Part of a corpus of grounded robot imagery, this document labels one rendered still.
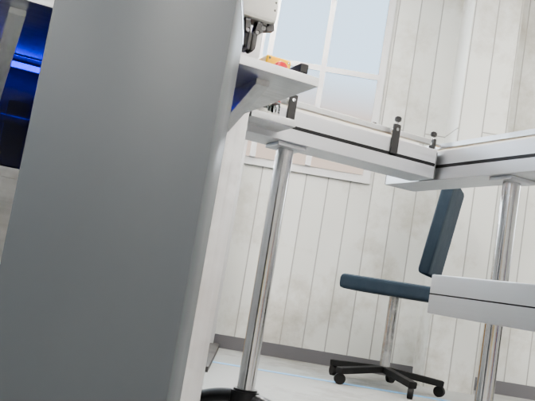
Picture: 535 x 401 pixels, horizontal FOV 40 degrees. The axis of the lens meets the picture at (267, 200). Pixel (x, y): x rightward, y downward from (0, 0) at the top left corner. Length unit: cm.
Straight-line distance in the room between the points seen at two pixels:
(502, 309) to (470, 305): 13
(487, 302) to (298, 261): 257
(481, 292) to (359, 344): 254
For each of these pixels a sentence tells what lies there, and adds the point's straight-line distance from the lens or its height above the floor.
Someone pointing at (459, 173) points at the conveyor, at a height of 85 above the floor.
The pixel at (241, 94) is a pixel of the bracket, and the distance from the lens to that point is 161.
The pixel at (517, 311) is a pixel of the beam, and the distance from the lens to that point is 201.
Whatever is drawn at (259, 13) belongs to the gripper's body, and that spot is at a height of 103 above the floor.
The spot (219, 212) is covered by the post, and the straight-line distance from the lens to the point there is 185.
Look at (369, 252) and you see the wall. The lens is 459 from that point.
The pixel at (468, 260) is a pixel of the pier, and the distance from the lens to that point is 444.
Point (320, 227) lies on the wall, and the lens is 456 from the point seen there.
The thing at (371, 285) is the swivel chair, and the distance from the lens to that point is 372.
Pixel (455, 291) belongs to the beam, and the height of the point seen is 51.
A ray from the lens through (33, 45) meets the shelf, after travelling 168.
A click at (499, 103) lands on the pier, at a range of 462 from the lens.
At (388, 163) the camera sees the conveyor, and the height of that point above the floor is 85.
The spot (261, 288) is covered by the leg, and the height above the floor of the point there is 42.
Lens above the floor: 44
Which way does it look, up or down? 6 degrees up
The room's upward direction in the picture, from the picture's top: 9 degrees clockwise
